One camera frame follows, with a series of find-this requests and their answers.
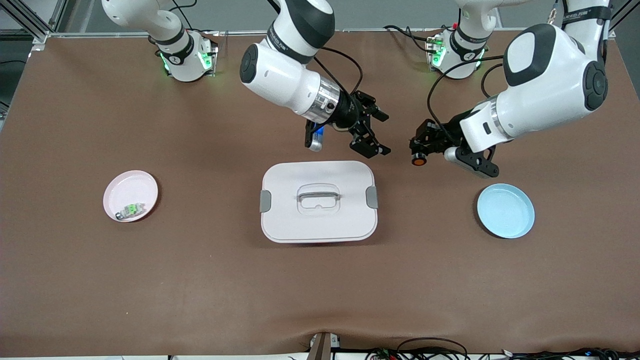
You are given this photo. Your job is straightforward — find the black base cables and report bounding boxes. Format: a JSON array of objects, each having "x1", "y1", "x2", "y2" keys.
[{"x1": 383, "y1": 24, "x2": 442, "y2": 57}]

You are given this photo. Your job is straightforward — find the metal bracket post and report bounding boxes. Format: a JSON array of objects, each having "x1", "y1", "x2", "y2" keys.
[{"x1": 306, "y1": 331, "x2": 332, "y2": 360}]

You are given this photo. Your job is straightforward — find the black cable bundle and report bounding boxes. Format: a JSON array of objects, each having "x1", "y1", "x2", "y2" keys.
[{"x1": 500, "y1": 347, "x2": 640, "y2": 360}]

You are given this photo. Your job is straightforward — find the black looped cable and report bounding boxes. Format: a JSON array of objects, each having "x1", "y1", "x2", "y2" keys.
[{"x1": 396, "y1": 337, "x2": 469, "y2": 360}]

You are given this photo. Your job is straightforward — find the pink round plate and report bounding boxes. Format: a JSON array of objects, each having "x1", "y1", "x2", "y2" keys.
[{"x1": 102, "y1": 170, "x2": 160, "y2": 223}]

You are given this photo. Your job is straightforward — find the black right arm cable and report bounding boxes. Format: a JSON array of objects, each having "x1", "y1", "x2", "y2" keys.
[{"x1": 312, "y1": 46, "x2": 364, "y2": 97}]

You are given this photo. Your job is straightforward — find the green and grey switch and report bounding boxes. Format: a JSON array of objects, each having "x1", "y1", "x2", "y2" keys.
[{"x1": 115, "y1": 202, "x2": 147, "y2": 222}]

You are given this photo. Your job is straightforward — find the white lidded storage box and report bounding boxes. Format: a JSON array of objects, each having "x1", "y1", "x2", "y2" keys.
[{"x1": 259, "y1": 160, "x2": 379, "y2": 244}]

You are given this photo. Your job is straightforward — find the grey clear box handle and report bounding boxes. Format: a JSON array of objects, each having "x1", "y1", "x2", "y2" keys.
[{"x1": 297, "y1": 188, "x2": 342, "y2": 204}]

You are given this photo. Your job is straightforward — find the aluminium frame corner post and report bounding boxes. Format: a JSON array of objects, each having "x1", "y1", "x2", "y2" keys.
[
  {"x1": 0, "y1": 0, "x2": 68, "y2": 51},
  {"x1": 609, "y1": 0, "x2": 640, "y2": 37}
]

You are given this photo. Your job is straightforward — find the light blue round plate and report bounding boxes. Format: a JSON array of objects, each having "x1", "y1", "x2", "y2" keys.
[{"x1": 476, "y1": 183, "x2": 536, "y2": 240}]

